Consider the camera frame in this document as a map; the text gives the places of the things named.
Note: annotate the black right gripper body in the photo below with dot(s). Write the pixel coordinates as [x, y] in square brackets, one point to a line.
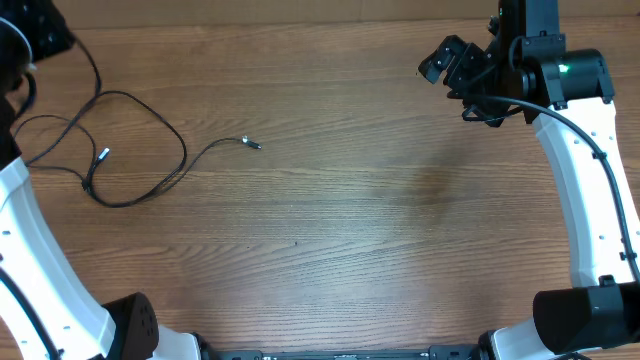
[471, 78]

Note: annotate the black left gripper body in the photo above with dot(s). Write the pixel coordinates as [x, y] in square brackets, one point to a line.
[45, 35]

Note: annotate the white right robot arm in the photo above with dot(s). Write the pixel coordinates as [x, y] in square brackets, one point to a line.
[568, 97]

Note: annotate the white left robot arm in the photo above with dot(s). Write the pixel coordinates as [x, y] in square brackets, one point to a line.
[47, 309]

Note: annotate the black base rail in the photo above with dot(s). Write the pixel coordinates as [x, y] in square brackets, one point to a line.
[400, 352]

